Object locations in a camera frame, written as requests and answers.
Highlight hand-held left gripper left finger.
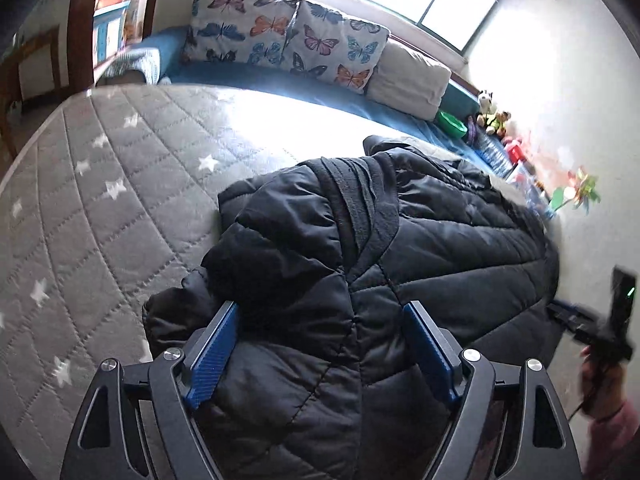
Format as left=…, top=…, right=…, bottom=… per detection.
left=60, top=301, right=240, bottom=480

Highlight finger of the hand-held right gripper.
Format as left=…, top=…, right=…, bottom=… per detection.
left=546, top=301, right=598, bottom=337

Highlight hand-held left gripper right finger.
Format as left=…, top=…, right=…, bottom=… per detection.
left=401, top=301, right=585, bottom=480

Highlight black puffer jacket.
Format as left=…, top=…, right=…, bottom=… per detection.
left=142, top=135, right=568, bottom=480

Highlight person's right forearm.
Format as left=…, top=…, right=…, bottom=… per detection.
left=582, top=400, right=640, bottom=480

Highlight person's right hand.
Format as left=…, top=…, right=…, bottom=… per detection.
left=579, top=347, right=626, bottom=417

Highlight colourful toy pinwheel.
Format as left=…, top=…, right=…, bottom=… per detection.
left=547, top=167, right=601, bottom=216

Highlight grey star-quilted mattress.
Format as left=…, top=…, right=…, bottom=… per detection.
left=0, top=82, right=531, bottom=480

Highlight clear plastic bottle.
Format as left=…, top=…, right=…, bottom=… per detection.
left=472, top=132, right=512, bottom=172

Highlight plush toys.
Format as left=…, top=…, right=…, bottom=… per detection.
left=475, top=91, right=513, bottom=136

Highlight green plastic bowl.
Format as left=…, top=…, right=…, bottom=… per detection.
left=435, top=110, right=470, bottom=137

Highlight teal cushion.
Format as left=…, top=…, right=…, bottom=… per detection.
left=440, top=77, right=484, bottom=117

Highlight white cushion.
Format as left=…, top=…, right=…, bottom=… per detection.
left=366, top=39, right=452, bottom=122

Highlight blue daybed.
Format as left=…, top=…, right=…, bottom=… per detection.
left=95, top=25, right=516, bottom=176

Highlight teal quilted cloth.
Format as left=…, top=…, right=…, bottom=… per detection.
left=97, top=46, right=163, bottom=86

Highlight butterfly print pillow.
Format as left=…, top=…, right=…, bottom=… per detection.
left=287, top=1, right=391, bottom=95
left=181, top=0, right=300, bottom=66

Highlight blue cabinet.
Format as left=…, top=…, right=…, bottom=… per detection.
left=94, top=2, right=132, bottom=66

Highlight wooden table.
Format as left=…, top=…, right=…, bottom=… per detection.
left=0, top=27, right=63, bottom=158

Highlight dark wooden door frame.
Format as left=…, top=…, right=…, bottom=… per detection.
left=67, top=0, right=167, bottom=93

